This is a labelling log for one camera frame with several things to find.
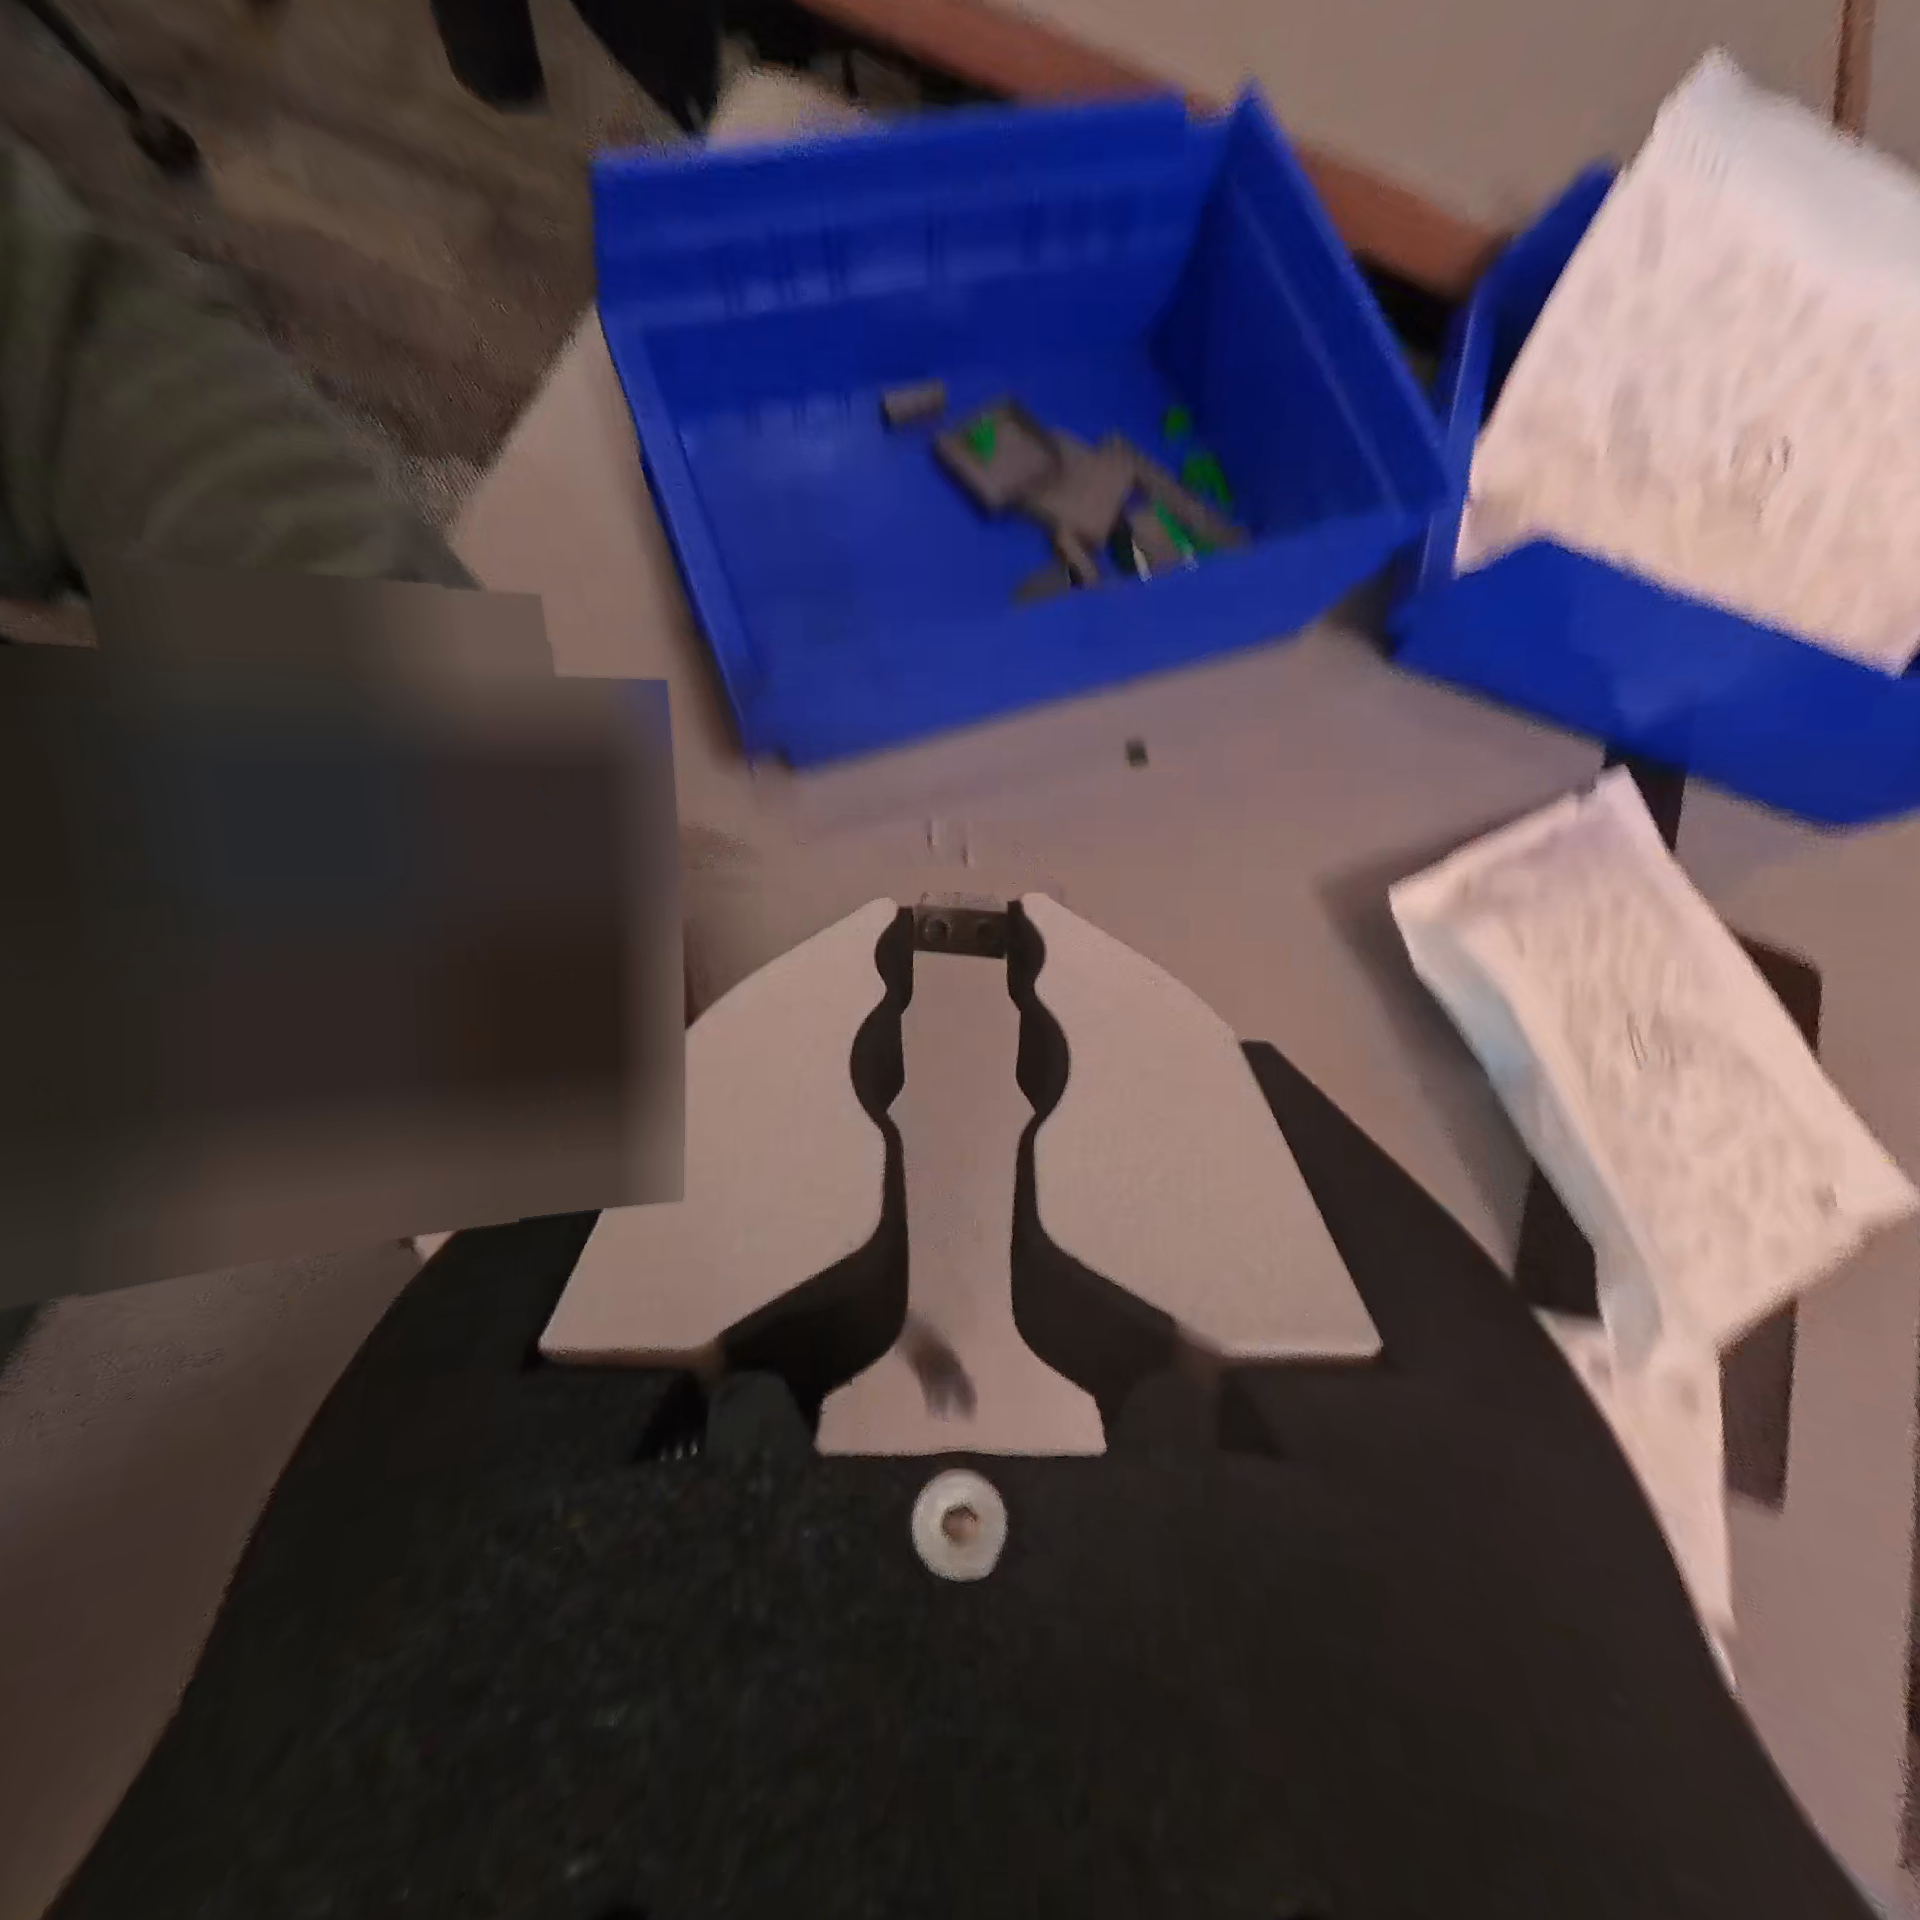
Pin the small dark grey brick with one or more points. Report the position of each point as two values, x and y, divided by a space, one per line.
962 931

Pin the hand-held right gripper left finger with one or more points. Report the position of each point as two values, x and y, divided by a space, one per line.
706 1171

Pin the blue storage bin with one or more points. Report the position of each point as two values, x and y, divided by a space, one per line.
1651 675
839 630

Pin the wood-edged office table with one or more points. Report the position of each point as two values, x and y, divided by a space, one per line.
1500 89

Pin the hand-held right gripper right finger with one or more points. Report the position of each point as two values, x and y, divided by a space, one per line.
1202 1171

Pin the grey desk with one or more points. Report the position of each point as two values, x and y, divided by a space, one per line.
1202 839

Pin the white paper bag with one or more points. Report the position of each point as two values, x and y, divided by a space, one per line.
1636 1050
1695 375
1651 1471

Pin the pile of loose bricks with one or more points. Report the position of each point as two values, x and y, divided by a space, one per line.
1066 488

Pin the person's left forearm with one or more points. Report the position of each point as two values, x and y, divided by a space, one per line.
182 422

